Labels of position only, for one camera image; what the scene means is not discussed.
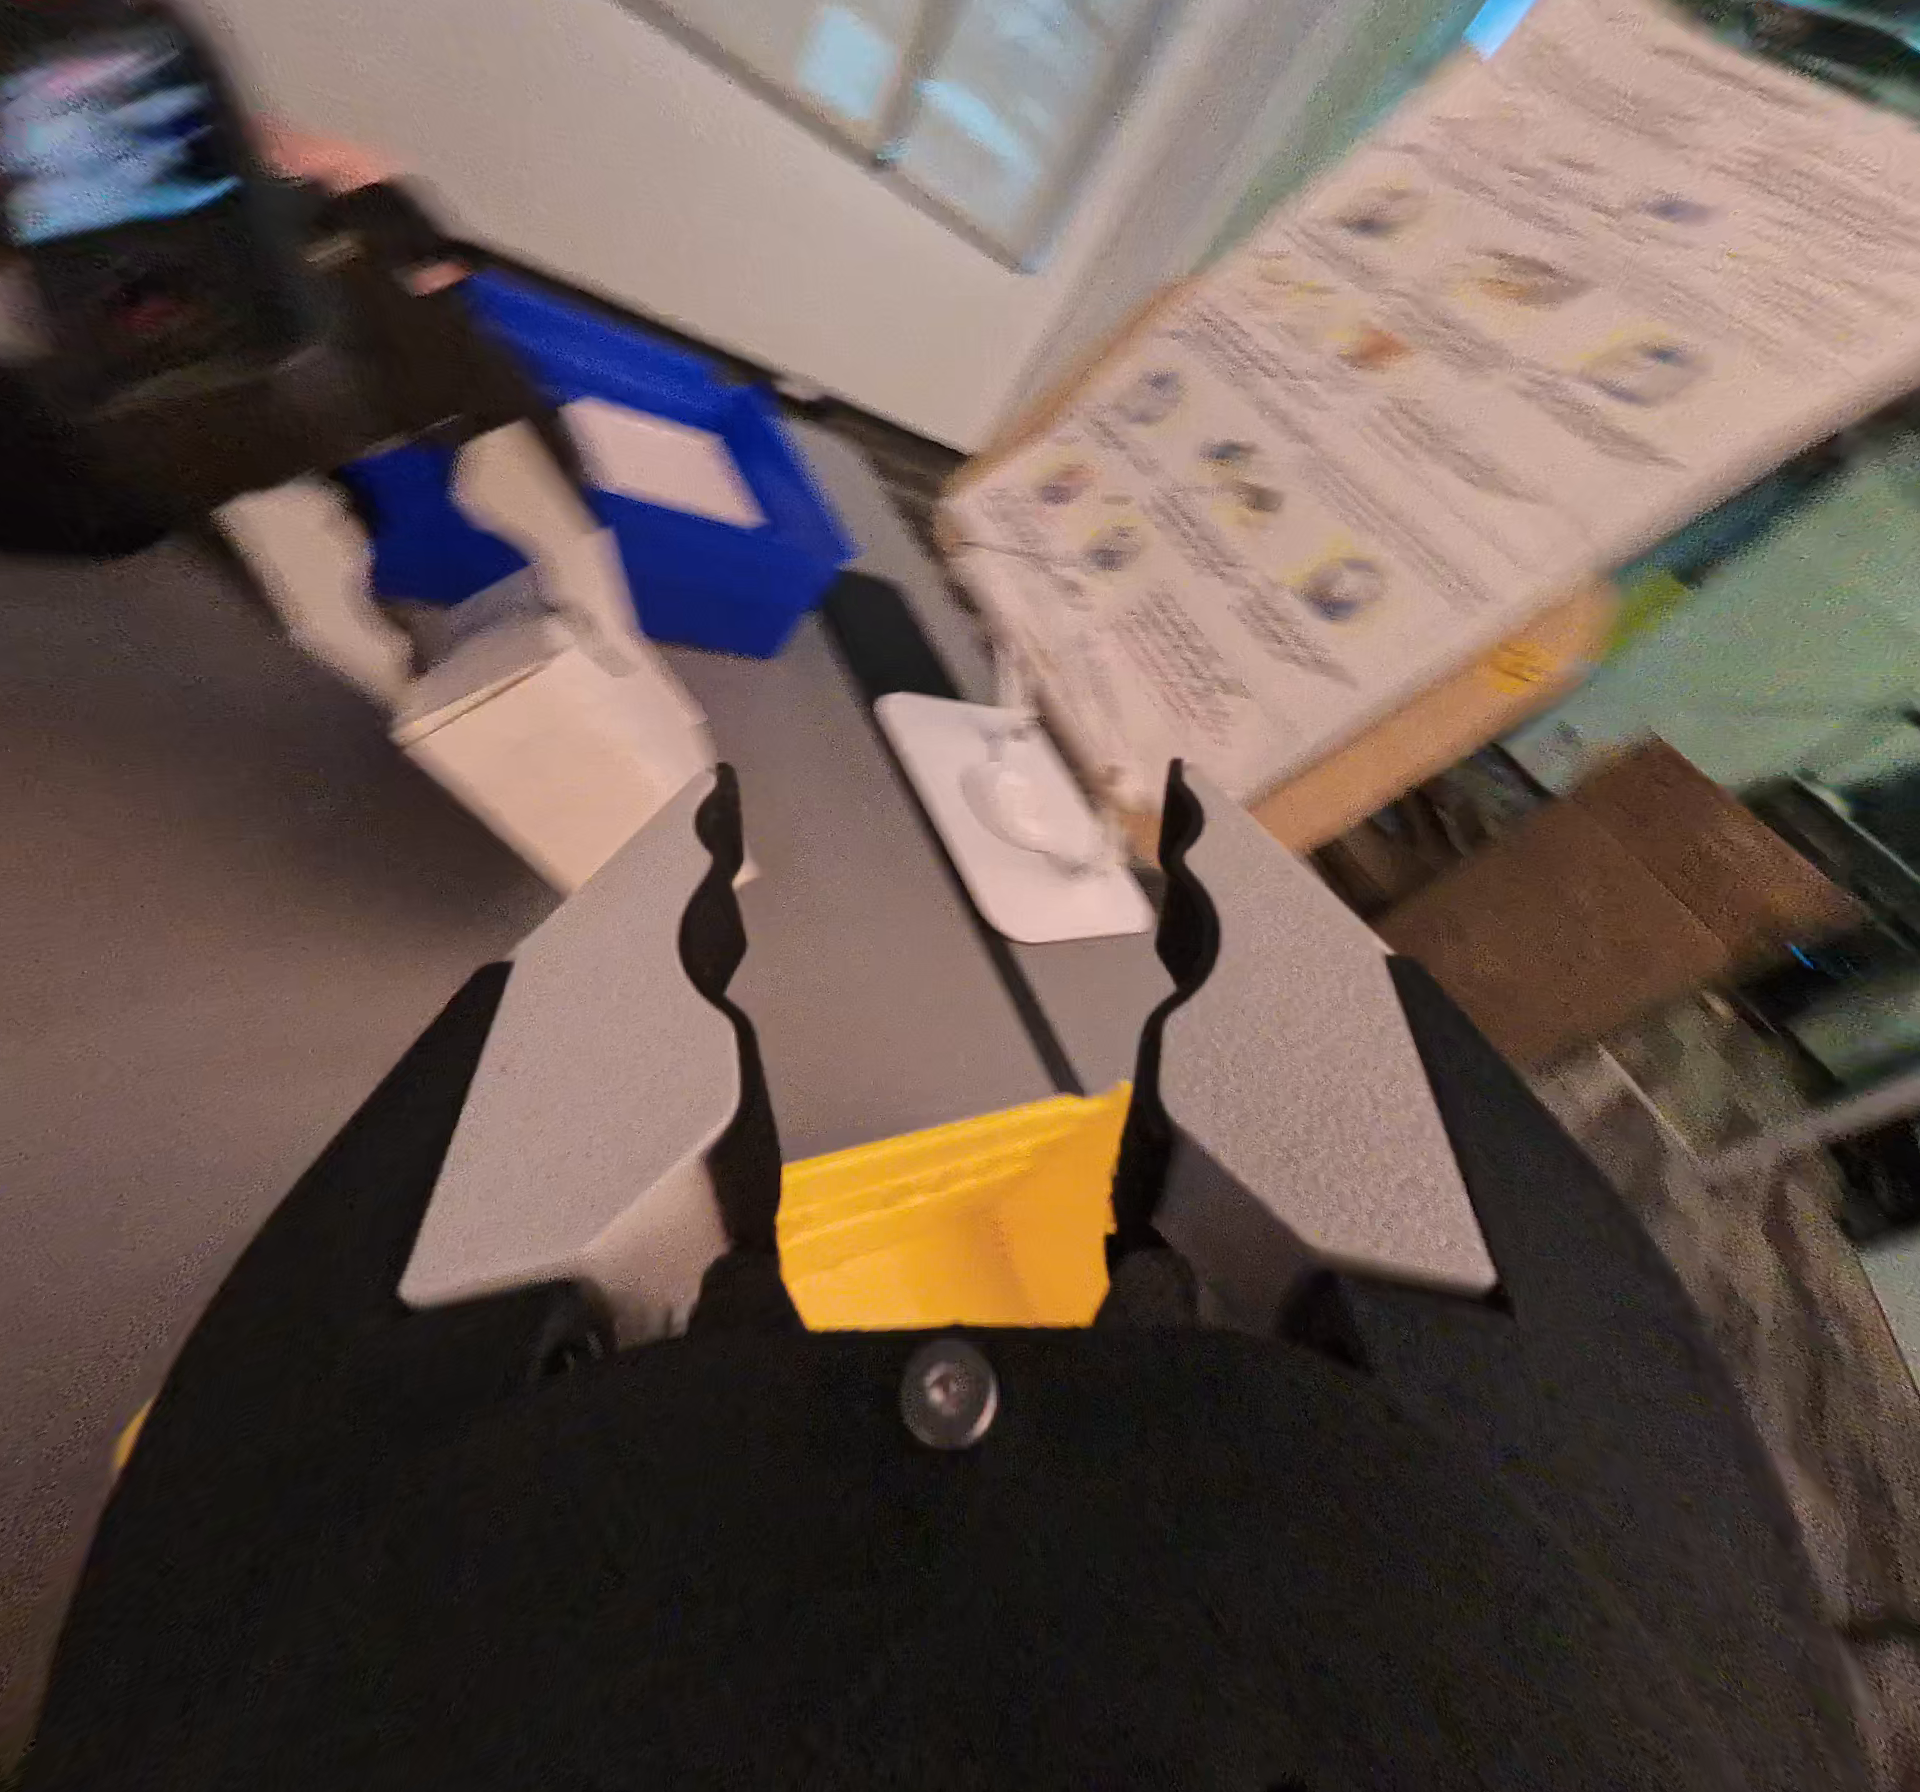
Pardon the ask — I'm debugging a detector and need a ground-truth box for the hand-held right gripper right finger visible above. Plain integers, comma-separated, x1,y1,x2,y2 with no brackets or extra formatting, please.
1108,759,1504,1329

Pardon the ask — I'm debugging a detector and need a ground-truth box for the glass sliding door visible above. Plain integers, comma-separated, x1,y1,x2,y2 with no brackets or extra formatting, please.
810,0,1266,275

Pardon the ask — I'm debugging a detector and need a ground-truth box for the yellow plastic bin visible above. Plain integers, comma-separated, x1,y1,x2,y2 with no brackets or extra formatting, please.
107,1085,1137,1477

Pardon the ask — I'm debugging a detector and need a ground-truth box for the blue plastic bin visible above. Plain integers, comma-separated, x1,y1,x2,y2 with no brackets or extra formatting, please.
337,268,858,661

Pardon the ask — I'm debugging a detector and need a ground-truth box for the brown cardboard carton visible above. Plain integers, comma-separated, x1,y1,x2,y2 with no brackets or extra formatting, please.
1373,736,1862,1069

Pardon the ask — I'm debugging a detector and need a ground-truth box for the white metal plate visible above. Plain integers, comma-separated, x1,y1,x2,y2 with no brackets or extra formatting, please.
874,690,1157,946

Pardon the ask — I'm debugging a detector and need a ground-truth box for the white instruction board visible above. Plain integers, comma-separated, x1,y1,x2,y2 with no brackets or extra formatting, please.
938,0,1920,804

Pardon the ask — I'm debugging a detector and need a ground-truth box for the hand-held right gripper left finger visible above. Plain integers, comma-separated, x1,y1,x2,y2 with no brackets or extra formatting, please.
396,765,785,1341

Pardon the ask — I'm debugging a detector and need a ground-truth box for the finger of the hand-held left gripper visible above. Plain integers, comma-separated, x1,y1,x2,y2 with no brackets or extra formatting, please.
212,477,432,720
449,415,650,679

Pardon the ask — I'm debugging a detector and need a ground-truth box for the white cardboard box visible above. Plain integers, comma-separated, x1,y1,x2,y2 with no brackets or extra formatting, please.
570,405,769,528
391,607,760,894

